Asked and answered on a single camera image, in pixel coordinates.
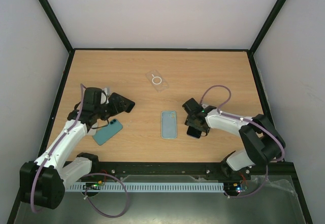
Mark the light blue phone case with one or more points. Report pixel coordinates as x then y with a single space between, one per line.
168 124

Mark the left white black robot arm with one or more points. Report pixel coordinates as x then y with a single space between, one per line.
43 182

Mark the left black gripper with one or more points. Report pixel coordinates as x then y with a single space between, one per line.
114 109

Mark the clear magsafe phone case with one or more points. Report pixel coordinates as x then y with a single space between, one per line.
157 80

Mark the white slotted cable duct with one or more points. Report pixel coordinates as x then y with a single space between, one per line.
137 187

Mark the teal phone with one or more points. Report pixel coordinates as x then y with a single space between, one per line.
106 133

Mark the black phone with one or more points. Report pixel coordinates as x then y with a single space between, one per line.
120 104

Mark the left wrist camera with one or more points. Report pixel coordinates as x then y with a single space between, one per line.
105 94

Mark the black aluminium frame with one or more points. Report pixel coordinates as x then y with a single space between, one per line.
150 169

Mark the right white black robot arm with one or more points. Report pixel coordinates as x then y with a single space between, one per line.
262 143

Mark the white translucent phone case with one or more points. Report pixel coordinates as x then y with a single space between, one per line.
91 132

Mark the blue phone dark screen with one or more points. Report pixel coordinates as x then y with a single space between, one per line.
193 132

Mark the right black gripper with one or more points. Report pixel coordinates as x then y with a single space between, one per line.
194 123

